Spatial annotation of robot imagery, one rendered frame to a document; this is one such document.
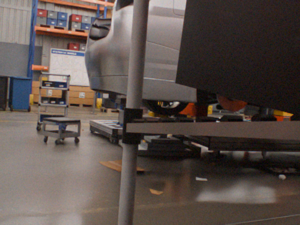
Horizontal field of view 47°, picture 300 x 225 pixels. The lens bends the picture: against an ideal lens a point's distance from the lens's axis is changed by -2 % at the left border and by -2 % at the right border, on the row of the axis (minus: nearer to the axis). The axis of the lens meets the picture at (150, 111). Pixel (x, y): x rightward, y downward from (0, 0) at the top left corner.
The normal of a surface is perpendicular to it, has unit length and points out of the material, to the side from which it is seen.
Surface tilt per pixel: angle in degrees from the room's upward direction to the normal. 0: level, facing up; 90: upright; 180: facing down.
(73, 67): 90
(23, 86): 90
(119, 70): 105
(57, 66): 90
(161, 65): 90
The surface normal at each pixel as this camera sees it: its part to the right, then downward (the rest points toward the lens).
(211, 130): -0.89, -0.04
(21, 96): 0.53, 0.08
